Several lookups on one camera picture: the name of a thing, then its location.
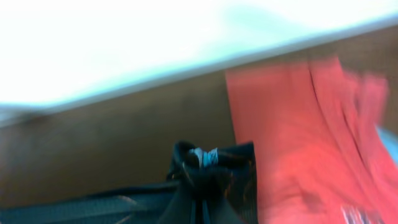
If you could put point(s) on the black cycling jersey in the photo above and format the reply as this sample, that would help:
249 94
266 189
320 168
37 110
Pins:
214 187

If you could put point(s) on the red printed t-shirt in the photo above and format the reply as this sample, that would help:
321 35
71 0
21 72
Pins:
319 158

